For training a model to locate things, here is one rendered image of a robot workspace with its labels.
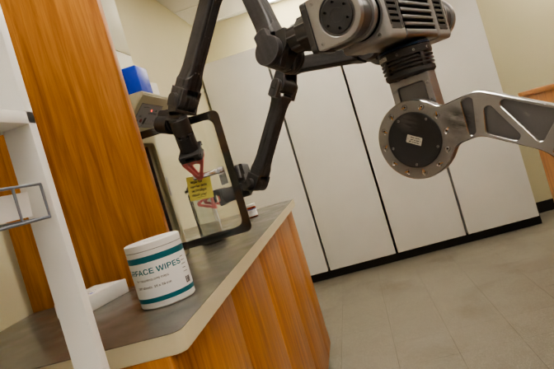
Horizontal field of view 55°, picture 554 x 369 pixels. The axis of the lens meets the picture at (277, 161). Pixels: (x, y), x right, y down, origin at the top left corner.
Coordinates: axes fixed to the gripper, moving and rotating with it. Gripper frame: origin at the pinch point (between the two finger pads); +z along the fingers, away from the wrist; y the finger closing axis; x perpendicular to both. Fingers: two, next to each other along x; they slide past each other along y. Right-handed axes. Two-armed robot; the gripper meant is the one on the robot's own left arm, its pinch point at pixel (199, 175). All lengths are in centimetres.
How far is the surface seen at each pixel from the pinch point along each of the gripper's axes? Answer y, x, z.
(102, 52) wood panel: -13.3, -16.9, -41.7
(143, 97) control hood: -15.8, -11.4, -24.5
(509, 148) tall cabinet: -250, 204, 165
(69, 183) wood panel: -1.0, -38.6, -9.2
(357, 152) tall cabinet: -273, 80, 140
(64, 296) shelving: 82, -8, -23
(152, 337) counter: 72, -4, -3
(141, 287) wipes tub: 48.5, -11.2, 1.0
